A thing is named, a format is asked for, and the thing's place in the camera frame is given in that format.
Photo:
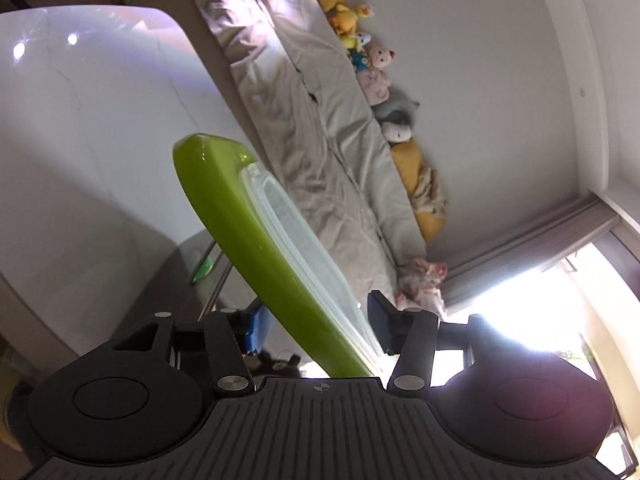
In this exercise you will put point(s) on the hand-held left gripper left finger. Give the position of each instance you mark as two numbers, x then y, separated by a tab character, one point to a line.
256	332

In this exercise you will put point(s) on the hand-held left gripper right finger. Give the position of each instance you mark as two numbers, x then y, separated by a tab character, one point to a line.
382	322

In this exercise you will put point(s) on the smoky transparent box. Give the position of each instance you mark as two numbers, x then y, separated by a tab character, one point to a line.
190	300

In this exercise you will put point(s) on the clear plastic container lid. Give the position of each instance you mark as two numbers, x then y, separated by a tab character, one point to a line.
300	250

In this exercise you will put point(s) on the white marble desktop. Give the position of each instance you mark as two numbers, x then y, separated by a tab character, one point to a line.
100	135

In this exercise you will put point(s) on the pink floral cloth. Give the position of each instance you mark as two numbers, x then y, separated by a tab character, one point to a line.
420	280

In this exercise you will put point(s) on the crumpled beige cloth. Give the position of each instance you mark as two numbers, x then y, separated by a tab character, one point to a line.
430	190

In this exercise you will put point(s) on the yellow square cushion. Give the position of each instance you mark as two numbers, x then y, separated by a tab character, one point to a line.
410	160

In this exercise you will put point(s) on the white round-face plush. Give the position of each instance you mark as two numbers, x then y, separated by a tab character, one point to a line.
397	132

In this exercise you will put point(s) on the beige sofa cover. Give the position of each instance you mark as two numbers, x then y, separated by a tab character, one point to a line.
310	135

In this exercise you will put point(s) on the grey plush cushion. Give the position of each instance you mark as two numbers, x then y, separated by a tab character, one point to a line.
397	107

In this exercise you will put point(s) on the pink pig plush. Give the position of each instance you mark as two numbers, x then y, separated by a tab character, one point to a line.
374	85

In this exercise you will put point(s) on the baby doll green outfit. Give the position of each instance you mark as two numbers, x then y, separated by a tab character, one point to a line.
377	57

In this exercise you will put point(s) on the small white duck plush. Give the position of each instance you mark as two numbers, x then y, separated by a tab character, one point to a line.
361	40

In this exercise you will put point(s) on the beige sofa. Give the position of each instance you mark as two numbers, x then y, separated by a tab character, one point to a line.
200	35

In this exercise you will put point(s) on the yellow duck plush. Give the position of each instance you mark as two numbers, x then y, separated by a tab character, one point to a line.
342	20

